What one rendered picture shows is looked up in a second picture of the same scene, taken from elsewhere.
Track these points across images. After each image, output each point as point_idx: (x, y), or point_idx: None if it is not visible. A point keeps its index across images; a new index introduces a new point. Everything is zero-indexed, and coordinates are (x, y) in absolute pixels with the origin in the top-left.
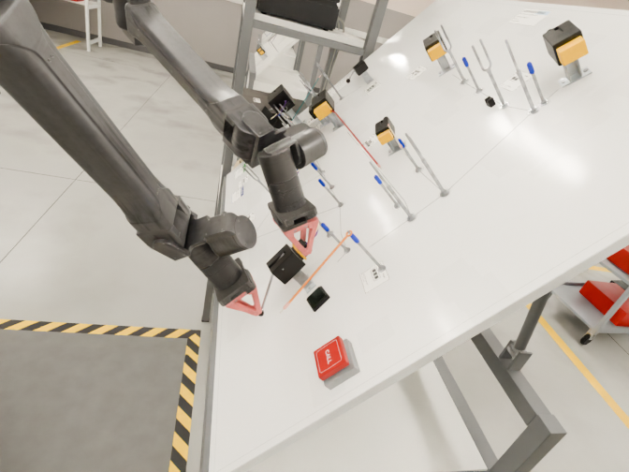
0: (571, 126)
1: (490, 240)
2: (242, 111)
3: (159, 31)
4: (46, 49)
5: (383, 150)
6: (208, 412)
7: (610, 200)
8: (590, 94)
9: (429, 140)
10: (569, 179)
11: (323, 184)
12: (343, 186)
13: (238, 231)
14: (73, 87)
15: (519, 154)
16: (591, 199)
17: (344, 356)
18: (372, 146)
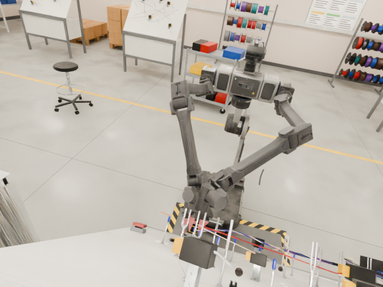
0: (145, 266)
1: (127, 242)
2: (224, 172)
3: (268, 146)
4: (182, 119)
5: (265, 280)
6: (164, 231)
7: (90, 242)
8: (157, 279)
9: (240, 279)
10: (117, 250)
11: (233, 241)
12: (249, 269)
13: (185, 191)
14: (183, 127)
15: (158, 261)
16: (99, 244)
17: (135, 222)
18: (281, 284)
